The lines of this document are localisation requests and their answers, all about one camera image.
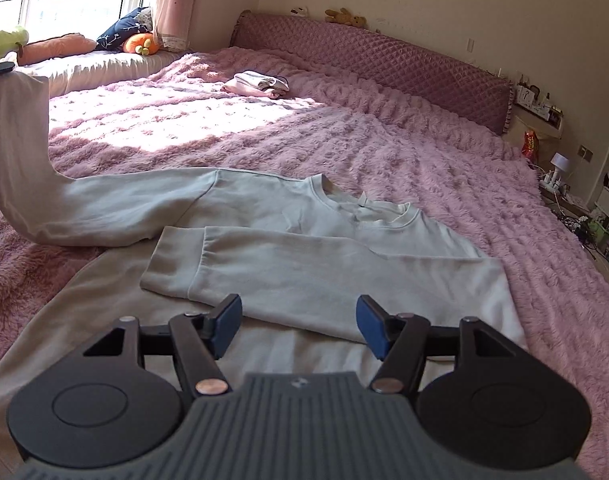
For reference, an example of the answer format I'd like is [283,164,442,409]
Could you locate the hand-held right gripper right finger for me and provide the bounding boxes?
[356,294,518,395]

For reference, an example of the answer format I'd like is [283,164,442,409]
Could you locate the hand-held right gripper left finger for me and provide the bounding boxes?
[83,293,243,397]

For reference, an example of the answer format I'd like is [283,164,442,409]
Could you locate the white printed sweatshirt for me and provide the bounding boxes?
[0,71,530,466]

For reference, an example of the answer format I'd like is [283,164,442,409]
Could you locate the folded pink and white clothes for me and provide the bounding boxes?
[221,71,291,100]

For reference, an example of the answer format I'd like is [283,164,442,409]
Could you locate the green plush toy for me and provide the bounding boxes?
[0,26,30,51]

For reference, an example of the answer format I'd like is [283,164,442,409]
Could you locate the salmon pink pillow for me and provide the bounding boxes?
[17,34,98,67]

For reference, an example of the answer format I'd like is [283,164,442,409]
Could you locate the white window seat cushion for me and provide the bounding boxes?
[19,49,192,97]

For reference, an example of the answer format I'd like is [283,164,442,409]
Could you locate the navy floral pillow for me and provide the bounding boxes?
[95,7,152,52]

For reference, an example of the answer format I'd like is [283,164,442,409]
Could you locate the orange plush toy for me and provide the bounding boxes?
[121,33,161,56]

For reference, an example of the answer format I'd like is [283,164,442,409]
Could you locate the pink fuzzy blanket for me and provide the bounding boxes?
[0,46,609,461]

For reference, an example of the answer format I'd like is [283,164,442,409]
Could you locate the pink curtain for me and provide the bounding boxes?
[151,0,199,52]

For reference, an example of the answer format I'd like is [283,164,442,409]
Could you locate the white power strip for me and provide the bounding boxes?
[539,172,571,194]

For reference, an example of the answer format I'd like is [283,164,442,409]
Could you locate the green storage bin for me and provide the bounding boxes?
[587,217,609,247]

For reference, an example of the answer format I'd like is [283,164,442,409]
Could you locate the white table lamp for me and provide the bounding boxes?
[549,154,573,186]

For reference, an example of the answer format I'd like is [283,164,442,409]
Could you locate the purple quilted headboard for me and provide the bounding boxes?
[229,10,514,136]

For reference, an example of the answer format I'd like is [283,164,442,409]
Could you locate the brown teddy bear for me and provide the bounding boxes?
[325,8,368,29]

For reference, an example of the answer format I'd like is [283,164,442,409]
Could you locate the tangle of black cables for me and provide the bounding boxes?
[552,192,603,253]

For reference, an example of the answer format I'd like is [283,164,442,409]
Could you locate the wall shelf with small items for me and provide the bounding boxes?
[513,74,565,124]

